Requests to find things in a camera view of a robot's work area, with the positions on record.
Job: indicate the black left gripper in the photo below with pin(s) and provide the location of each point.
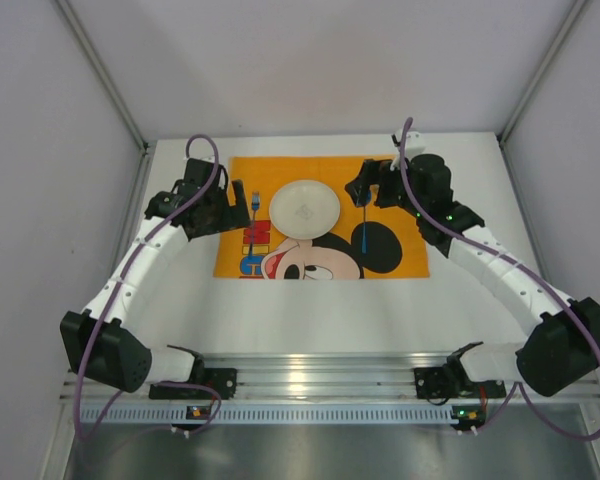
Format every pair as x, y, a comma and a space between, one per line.
228, 212

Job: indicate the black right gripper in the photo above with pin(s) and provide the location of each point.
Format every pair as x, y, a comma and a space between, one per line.
368, 179

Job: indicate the blue metal fork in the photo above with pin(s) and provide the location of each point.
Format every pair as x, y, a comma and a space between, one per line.
255, 206

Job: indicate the blue metal spoon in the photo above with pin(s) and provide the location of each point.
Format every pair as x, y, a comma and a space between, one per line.
364, 225

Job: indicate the orange Mickey Mouse placemat cloth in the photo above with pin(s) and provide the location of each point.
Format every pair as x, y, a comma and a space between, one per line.
395, 248

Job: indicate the white round plate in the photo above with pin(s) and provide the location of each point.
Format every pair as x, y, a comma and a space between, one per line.
304, 209

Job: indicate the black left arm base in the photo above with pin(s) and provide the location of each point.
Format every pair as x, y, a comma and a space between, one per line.
200, 382

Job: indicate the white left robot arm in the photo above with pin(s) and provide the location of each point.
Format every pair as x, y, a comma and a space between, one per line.
100, 341

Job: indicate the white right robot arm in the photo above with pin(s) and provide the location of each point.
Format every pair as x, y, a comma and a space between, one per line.
562, 335

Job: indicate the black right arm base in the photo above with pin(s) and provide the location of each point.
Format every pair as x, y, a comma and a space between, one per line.
449, 381

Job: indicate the aluminium mounting rail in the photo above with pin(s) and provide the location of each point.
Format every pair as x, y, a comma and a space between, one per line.
326, 377

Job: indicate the perforated metal cable tray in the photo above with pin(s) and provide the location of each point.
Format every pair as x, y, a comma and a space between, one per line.
296, 414

